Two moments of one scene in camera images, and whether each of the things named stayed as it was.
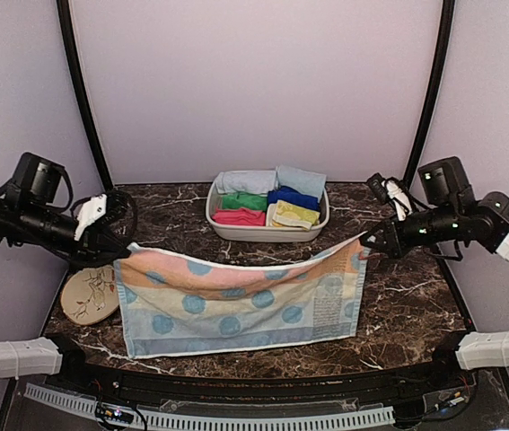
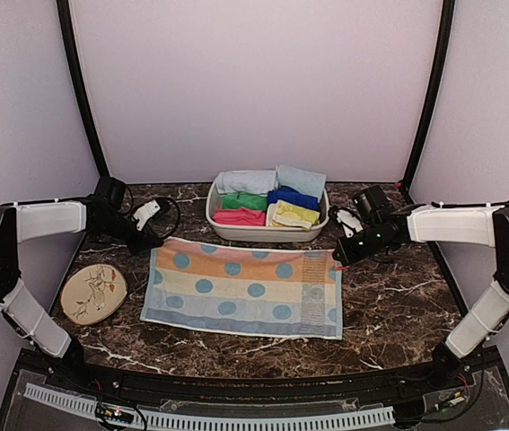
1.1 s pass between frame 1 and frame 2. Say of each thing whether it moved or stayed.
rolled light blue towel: stayed
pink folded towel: stayed
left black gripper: moved
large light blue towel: stayed
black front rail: stayed
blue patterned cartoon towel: moved
